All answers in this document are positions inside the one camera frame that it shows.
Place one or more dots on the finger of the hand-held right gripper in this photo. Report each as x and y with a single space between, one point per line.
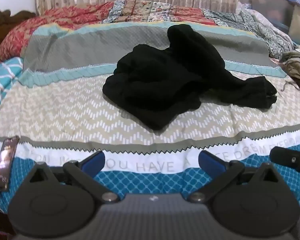
290 160

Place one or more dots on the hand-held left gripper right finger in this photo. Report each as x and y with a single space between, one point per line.
210 162

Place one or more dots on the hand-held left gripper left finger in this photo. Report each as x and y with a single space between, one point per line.
95 162

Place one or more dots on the black pants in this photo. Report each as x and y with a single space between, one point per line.
165 80

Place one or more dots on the black smartphone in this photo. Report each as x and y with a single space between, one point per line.
5 162

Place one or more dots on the olive green crumpled cloth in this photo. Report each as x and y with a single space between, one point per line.
298 65

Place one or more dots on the teal white checked cloth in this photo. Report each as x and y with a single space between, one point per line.
2 80

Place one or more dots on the floral patchwork quilt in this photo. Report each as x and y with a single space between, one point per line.
72 15

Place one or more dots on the clear plastic storage bin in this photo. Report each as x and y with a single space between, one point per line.
270 5

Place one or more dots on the dark wooden headboard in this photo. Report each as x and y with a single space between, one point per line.
2 27

